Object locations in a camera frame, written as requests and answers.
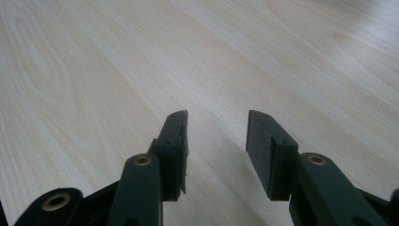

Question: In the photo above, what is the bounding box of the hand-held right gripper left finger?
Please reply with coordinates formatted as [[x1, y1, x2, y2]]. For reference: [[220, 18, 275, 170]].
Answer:
[[106, 109, 189, 226]]

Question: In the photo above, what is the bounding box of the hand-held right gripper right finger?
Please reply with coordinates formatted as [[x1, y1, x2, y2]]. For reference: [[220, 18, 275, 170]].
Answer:
[[246, 109, 390, 226]]

